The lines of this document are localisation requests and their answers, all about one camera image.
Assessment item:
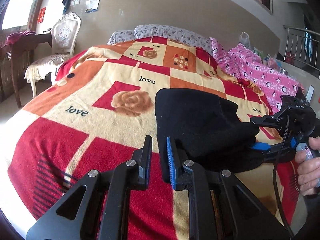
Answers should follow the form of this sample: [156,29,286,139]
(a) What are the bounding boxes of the red cloth on desk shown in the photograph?
[5,31,36,46]

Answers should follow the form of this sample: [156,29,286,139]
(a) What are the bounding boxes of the clear plastic bag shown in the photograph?
[239,31,252,50]

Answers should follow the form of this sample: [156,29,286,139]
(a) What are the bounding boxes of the black pants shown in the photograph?
[155,88,263,183]

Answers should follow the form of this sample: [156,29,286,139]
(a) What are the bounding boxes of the white ornate chair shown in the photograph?
[24,12,81,98]

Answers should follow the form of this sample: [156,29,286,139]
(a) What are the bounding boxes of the pink penguin quilt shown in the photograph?
[210,37,302,113]

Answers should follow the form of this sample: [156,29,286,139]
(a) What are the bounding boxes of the person right hand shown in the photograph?
[295,151,320,196]

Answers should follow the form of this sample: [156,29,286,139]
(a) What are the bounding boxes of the black cable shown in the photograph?
[272,114,296,238]

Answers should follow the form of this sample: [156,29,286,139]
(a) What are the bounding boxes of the metal stair railing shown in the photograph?
[283,25,319,77]

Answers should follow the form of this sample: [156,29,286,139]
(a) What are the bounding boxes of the red orange checkered blanket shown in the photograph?
[3,36,299,239]

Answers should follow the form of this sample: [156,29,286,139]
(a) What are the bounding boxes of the floral pillow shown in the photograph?
[107,30,136,45]
[134,24,213,55]

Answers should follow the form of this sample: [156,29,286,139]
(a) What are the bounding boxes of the dark wooden desk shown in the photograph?
[1,33,53,108]

